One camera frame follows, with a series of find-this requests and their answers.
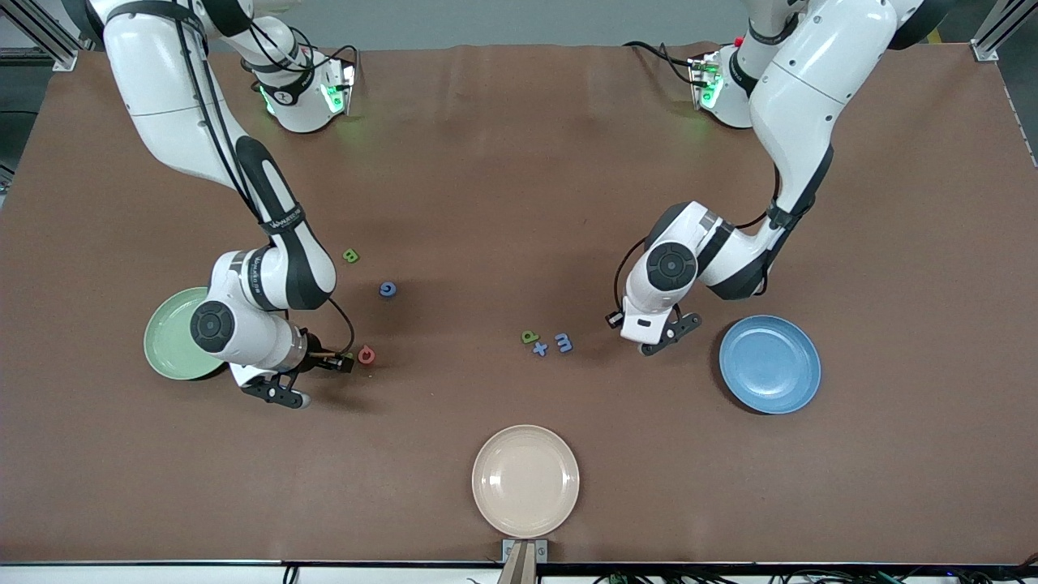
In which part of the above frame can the blue plate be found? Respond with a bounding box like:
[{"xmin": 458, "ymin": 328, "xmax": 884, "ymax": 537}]
[{"xmin": 718, "ymin": 315, "xmax": 822, "ymax": 415}]

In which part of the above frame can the brown table mat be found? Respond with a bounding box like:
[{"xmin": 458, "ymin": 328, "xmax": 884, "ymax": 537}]
[{"xmin": 0, "ymin": 42, "xmax": 1038, "ymax": 566}]

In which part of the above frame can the beige plate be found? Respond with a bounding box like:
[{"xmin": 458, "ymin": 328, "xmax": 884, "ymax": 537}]
[{"xmin": 471, "ymin": 424, "xmax": 581, "ymax": 539}]

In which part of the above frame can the green plate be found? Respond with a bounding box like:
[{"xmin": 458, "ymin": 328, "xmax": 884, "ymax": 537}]
[{"xmin": 144, "ymin": 286, "xmax": 230, "ymax": 381}]

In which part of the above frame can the black base power cable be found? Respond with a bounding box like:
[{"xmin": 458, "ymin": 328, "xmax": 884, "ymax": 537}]
[
  {"xmin": 300, "ymin": 41, "xmax": 362, "ymax": 84},
  {"xmin": 623, "ymin": 41, "xmax": 698, "ymax": 84}
]

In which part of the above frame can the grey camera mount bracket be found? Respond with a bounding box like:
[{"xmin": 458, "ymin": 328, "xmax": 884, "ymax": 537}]
[{"xmin": 499, "ymin": 539, "xmax": 549, "ymax": 584}]

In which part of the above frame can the metal base connector box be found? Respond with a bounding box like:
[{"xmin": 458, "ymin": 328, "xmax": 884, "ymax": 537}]
[
  {"xmin": 322, "ymin": 59, "xmax": 356, "ymax": 116},
  {"xmin": 688, "ymin": 51, "xmax": 723, "ymax": 110}
]

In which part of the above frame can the aluminium frame post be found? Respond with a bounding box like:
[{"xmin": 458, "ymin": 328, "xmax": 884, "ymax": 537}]
[
  {"xmin": 0, "ymin": 0, "xmax": 92, "ymax": 72},
  {"xmin": 971, "ymin": 0, "xmax": 1024, "ymax": 62}
]

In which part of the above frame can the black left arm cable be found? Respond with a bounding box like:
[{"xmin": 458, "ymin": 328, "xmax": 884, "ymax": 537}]
[{"xmin": 612, "ymin": 162, "xmax": 783, "ymax": 317}]

